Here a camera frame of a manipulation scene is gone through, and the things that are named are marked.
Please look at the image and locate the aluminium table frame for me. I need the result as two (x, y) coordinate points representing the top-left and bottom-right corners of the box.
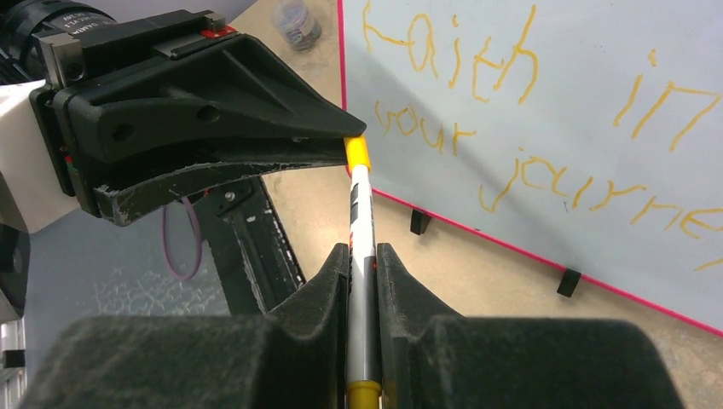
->
(1, 319), (27, 409)

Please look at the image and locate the pink framed whiteboard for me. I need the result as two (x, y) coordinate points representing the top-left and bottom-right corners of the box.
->
(338, 1), (722, 333)

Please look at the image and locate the white marker pen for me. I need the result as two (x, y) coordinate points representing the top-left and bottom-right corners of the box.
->
(346, 165), (382, 384)

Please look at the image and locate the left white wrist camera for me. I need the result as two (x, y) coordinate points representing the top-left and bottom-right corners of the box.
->
(1, 80), (78, 233)

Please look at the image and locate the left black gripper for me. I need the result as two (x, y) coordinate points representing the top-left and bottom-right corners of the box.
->
(1, 1), (366, 198)

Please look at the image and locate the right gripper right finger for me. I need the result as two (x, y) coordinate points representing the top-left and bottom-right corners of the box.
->
(377, 243), (683, 408)

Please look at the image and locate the yellow marker cap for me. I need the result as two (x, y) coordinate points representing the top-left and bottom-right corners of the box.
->
(344, 135), (372, 174)

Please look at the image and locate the clear plastic jar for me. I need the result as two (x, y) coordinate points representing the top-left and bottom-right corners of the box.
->
(270, 0), (322, 51)

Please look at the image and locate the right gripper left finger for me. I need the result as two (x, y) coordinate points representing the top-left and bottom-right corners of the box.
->
(20, 244), (349, 408)

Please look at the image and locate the whiteboard wire stand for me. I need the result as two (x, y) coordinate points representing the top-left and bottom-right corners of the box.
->
(409, 209), (584, 303)

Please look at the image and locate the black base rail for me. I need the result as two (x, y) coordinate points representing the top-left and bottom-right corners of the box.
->
(194, 177), (306, 315)

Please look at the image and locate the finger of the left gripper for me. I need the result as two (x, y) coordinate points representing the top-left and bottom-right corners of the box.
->
(93, 138), (346, 227)

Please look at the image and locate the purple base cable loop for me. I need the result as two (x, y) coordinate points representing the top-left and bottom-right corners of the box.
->
(161, 194), (205, 282)

